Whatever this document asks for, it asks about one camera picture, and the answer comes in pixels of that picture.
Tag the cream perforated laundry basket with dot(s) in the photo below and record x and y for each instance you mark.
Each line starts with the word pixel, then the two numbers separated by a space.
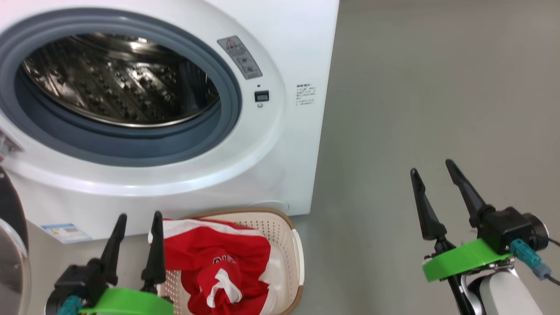
pixel 284 245

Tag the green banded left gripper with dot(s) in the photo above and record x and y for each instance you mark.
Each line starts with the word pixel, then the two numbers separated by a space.
pixel 131 302

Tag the white front-load washing machine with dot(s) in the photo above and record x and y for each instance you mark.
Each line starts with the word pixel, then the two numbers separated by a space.
pixel 284 153

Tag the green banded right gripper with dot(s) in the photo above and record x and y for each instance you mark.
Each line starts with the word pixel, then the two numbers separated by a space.
pixel 459 260

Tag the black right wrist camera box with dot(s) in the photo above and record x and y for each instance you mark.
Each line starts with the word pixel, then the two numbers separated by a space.
pixel 503 227

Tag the round glass washing machine door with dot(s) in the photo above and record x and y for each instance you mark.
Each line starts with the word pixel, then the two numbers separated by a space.
pixel 13 271

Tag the blue energy label sticker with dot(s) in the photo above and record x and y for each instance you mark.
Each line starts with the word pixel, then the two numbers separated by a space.
pixel 65 232

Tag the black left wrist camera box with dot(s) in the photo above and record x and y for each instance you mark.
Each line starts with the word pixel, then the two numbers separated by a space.
pixel 74 280

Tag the red and white garment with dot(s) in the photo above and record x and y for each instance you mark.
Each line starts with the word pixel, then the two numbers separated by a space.
pixel 197 249

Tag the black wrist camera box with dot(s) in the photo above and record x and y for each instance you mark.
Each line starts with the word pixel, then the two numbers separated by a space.
pixel 74 280
pixel 503 227

